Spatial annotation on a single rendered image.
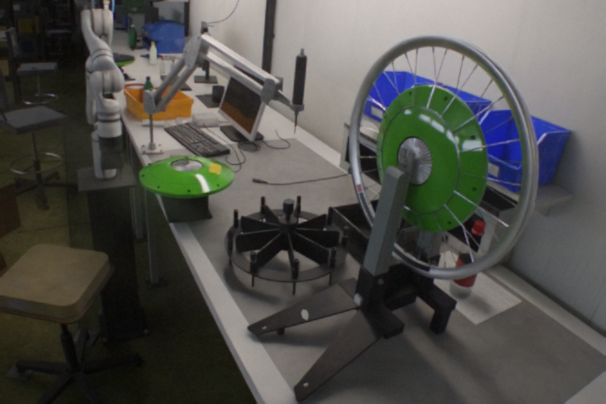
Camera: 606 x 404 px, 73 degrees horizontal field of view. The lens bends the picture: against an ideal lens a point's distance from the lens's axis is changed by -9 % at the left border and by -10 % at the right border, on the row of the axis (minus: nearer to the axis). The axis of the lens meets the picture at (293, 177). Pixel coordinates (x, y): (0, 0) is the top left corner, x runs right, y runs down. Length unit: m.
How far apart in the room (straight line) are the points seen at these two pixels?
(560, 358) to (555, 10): 0.95
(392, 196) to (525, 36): 0.77
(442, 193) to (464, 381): 0.44
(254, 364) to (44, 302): 0.93
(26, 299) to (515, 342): 1.56
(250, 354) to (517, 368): 0.63
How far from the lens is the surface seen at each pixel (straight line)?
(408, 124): 0.97
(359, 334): 1.03
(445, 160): 0.91
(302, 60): 1.51
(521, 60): 1.52
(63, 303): 1.73
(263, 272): 1.20
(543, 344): 1.32
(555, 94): 1.45
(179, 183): 1.42
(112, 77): 1.45
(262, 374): 1.02
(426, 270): 1.04
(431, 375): 1.10
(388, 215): 0.96
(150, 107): 2.04
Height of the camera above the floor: 1.68
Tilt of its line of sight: 24 degrees down
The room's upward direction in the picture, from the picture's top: 5 degrees clockwise
